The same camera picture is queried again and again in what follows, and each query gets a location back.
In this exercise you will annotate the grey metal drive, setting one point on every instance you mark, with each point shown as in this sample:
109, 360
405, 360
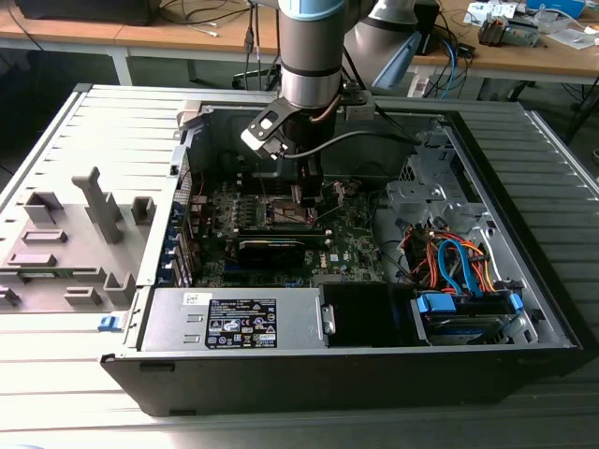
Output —
521, 33

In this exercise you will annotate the silver coin cell battery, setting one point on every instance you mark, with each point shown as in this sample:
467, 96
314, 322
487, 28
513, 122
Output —
350, 189

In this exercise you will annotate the office chair base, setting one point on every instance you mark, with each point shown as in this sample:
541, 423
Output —
245, 80

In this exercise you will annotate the black monitor stand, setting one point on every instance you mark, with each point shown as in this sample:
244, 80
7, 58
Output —
428, 28

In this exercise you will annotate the grey parts rack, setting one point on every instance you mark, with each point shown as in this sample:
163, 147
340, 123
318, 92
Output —
70, 243

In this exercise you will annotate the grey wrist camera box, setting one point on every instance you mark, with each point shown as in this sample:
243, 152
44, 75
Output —
358, 105

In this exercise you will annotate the blue plastic clip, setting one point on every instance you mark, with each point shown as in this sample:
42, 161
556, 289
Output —
110, 323

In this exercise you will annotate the silver CPU green substrate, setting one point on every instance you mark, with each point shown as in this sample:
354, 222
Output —
284, 211

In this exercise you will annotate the white paper sheets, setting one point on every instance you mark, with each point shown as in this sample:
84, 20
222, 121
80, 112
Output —
491, 9

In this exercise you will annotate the CPU socket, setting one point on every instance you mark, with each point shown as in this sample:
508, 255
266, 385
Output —
270, 215

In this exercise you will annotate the clear plastic bag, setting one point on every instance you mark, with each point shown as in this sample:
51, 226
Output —
568, 35

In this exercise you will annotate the green RAM stick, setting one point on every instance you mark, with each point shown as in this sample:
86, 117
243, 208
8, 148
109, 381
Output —
44, 275

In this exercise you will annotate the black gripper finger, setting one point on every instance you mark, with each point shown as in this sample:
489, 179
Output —
312, 187

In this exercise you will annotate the hard disk blue carrier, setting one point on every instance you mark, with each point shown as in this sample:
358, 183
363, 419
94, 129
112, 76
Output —
468, 327

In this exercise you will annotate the wooden desk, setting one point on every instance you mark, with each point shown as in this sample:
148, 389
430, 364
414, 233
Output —
140, 37

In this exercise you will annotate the black faced wrist camera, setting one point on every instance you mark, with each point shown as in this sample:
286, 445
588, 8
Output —
262, 131

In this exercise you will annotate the blue cardboard box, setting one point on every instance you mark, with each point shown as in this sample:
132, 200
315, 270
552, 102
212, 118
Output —
557, 5

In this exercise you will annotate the metal drive cage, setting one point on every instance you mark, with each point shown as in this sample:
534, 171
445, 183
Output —
421, 192

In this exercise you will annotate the black box on desk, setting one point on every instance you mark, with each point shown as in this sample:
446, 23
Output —
84, 11

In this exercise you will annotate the black PC case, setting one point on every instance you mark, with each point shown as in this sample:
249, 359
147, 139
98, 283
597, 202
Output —
327, 383

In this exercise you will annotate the grey power supply unit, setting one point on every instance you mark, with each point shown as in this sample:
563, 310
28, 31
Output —
173, 322

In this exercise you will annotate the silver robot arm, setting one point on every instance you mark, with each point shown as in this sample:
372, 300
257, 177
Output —
309, 56

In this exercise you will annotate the blue card retention bar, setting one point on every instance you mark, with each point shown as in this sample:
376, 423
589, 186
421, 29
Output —
175, 212

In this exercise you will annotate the metal locking lever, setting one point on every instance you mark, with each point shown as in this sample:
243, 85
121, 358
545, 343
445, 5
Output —
327, 201
262, 182

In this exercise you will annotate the RAM slot white latches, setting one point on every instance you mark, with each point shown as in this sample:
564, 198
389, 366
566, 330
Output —
281, 229
278, 177
278, 185
316, 241

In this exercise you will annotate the black graphics card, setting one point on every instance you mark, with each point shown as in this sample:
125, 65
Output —
269, 252

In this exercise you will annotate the beige case latch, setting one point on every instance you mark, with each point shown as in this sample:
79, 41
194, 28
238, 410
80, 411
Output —
189, 114

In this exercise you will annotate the black CPU cooler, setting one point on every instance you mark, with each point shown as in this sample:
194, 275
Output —
491, 30

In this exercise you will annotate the green motherboard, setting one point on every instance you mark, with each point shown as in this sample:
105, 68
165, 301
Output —
346, 220

